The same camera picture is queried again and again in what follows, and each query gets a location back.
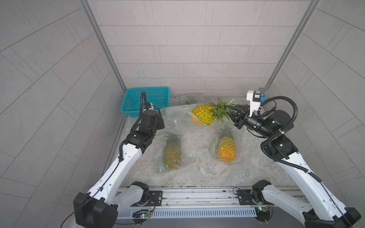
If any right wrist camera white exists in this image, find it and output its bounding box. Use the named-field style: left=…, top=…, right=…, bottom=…
left=246, top=90, right=267, bottom=117

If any pineapple in bag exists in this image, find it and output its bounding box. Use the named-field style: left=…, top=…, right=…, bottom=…
left=217, top=128, right=236, bottom=162
left=163, top=133, right=182, bottom=170

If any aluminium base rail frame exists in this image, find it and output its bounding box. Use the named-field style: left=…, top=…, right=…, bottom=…
left=76, top=186, right=318, bottom=220

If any clear zip-top bag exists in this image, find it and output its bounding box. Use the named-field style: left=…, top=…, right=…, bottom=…
left=161, top=104, right=208, bottom=135
left=155, top=132, right=183, bottom=173
left=210, top=124, right=242, bottom=164
left=170, top=93, right=205, bottom=106

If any left pineapple in bag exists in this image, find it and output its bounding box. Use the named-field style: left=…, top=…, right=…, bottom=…
left=163, top=133, right=182, bottom=170

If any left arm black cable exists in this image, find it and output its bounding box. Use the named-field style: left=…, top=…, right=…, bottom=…
left=139, top=90, right=155, bottom=115

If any pineapple yellow orange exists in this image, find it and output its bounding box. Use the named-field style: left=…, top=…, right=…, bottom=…
left=190, top=98, right=237, bottom=126

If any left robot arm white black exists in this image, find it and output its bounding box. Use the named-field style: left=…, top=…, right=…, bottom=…
left=73, top=109, right=164, bottom=228

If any teal plastic basket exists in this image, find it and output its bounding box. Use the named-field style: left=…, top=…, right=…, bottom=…
left=120, top=86, right=171, bottom=118

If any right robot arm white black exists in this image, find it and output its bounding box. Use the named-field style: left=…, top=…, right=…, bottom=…
left=224, top=97, right=361, bottom=228

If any right pineapple in bag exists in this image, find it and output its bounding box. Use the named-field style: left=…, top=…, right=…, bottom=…
left=217, top=128, right=236, bottom=162

